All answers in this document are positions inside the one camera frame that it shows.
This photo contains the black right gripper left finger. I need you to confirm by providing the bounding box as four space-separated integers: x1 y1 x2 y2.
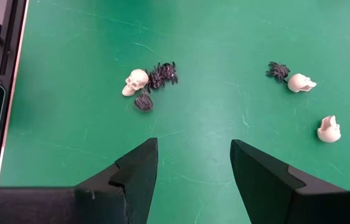
74 138 159 224

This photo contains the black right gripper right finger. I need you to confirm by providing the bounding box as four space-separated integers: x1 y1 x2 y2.
229 139 347 224

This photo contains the white plastic skull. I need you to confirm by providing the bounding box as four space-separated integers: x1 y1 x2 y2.
121 68 150 97
287 73 318 93
316 114 342 144

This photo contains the clear glass skull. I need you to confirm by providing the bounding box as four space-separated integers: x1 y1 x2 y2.
134 92 155 113

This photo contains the green table mat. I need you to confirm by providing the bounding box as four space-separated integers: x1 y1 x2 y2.
0 0 350 224

